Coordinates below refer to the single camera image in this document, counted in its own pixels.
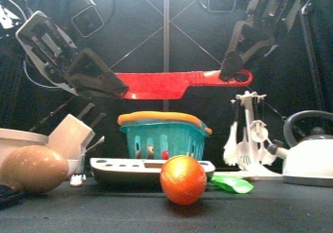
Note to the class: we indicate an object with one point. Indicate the white dish rack tray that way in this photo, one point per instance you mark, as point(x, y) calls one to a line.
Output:
point(125, 168)

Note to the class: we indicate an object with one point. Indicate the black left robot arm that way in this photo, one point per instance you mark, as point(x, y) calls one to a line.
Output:
point(6, 19)

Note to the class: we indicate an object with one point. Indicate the white utensil rack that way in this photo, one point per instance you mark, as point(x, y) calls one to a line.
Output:
point(247, 120)

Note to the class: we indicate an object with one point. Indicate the white toy fork spatula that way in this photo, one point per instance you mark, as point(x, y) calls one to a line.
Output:
point(230, 149)

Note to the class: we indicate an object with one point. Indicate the brown toy ball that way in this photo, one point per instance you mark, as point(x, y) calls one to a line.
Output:
point(34, 168)

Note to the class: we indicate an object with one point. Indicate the green toy leaf piece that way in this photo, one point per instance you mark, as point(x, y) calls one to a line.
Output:
point(233, 185)

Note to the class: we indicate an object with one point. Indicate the white round toy strainer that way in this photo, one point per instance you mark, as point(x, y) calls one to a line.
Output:
point(258, 131)

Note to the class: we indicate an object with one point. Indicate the red toy food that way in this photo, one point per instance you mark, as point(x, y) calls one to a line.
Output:
point(164, 155)

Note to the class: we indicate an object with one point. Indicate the small white toy piece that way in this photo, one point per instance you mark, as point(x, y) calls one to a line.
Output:
point(76, 180)

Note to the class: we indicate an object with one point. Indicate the white slotted toy spatula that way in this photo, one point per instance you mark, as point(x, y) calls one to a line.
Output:
point(243, 155)

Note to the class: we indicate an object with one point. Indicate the white toy knife block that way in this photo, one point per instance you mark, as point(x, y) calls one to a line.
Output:
point(69, 136)

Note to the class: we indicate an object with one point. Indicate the beige bowl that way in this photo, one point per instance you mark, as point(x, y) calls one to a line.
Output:
point(17, 139)

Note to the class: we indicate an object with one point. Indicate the teal plastic basket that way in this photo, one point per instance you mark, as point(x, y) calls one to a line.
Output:
point(173, 141)

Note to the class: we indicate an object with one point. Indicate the orange toy carrot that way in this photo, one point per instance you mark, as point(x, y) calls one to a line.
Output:
point(181, 181)

